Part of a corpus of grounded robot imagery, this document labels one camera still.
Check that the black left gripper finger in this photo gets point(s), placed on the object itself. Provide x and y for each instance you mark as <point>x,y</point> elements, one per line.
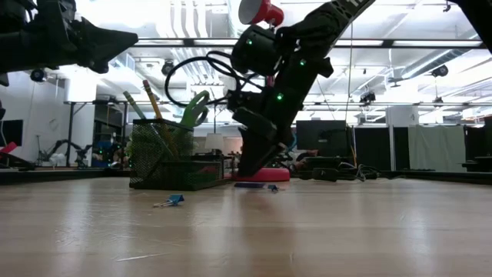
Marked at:
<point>105,44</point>

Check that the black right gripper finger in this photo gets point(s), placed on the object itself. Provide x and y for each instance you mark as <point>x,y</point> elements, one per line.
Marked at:
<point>257,150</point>

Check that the grey green marker pen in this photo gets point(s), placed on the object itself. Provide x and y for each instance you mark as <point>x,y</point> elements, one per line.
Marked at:
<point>134,104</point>

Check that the yellow pencil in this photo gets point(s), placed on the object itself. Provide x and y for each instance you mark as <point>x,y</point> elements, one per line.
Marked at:
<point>152,102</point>

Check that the black background robot arm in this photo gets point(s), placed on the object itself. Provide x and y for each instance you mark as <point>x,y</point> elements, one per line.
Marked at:
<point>80,150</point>

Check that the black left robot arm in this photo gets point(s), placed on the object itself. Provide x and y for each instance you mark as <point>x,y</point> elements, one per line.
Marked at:
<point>11,54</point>

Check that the black mesh desk organizer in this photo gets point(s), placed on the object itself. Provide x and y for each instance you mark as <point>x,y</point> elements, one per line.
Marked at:
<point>153,177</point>

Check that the red desk lamp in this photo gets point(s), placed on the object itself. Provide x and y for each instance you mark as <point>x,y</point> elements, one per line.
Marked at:
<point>277,175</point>

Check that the small blue binder clip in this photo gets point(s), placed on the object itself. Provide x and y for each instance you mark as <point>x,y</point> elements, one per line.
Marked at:
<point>273,187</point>

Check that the black ceiling spotlight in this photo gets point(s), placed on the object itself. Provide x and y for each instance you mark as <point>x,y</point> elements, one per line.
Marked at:
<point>439,71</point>
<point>168,67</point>
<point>37,75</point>
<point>368,97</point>

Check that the person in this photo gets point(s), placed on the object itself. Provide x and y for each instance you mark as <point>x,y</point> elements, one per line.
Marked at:
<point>307,155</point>

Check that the black computer monitor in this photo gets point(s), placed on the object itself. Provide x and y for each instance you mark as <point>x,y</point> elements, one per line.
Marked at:
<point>326,134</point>

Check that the black power adapter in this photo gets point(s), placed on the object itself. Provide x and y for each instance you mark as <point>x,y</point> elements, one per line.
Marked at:
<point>324,174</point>

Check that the black partition panel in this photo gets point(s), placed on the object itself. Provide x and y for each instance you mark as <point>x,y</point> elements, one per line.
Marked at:
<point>371,148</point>

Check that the red background object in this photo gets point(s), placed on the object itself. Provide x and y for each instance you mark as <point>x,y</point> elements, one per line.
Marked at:
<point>8,148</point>

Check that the grey curtain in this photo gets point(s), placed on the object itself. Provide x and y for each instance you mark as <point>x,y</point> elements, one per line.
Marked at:
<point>436,148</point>

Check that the black background desk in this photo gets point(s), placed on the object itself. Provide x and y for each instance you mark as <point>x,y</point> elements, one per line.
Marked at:
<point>478,154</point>

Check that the background black metal frame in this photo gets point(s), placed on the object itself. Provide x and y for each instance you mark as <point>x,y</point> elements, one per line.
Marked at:
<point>71,134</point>

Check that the dark wall monitor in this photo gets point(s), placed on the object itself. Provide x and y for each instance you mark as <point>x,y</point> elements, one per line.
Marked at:
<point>11,132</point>

